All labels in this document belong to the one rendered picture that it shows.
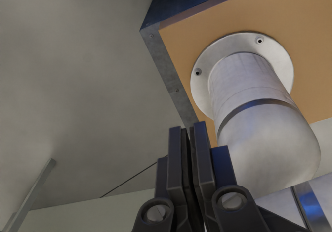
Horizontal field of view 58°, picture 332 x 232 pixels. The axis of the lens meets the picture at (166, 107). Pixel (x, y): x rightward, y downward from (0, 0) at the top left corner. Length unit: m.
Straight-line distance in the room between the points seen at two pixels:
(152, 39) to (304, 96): 0.31
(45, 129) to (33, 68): 0.40
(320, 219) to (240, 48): 0.36
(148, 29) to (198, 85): 0.15
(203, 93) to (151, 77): 1.09
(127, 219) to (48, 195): 0.64
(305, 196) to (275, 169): 0.09
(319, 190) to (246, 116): 0.14
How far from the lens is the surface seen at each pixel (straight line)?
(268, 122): 0.35
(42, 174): 1.99
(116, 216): 2.04
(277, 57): 0.57
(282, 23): 0.57
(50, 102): 1.87
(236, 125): 0.37
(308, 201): 0.26
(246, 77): 0.46
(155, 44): 0.62
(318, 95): 0.64
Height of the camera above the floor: 1.52
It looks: 62 degrees down
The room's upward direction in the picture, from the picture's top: 176 degrees counter-clockwise
